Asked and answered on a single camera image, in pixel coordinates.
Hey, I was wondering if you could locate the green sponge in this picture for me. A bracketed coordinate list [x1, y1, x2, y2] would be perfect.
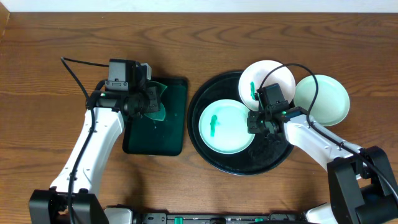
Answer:
[145, 81, 167, 121]

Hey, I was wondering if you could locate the mint plate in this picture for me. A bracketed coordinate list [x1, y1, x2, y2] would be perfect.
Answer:
[294, 75, 350, 126]
[197, 99, 255, 154]

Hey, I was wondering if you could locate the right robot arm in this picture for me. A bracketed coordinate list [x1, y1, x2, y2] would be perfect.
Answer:
[248, 107, 397, 223]

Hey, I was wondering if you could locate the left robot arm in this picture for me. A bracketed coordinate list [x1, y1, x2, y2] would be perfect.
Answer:
[29, 86, 164, 223]

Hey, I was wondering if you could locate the black round tray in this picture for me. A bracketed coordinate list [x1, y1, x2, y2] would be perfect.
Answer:
[187, 70, 294, 175]

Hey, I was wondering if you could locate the black rectangular tray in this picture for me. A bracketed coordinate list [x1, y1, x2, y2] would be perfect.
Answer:
[123, 77, 188, 156]

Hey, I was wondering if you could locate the white plate top right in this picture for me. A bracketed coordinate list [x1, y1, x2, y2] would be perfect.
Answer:
[238, 60, 296, 111]

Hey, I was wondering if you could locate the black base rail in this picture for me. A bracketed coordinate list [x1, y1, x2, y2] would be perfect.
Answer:
[104, 211, 312, 224]

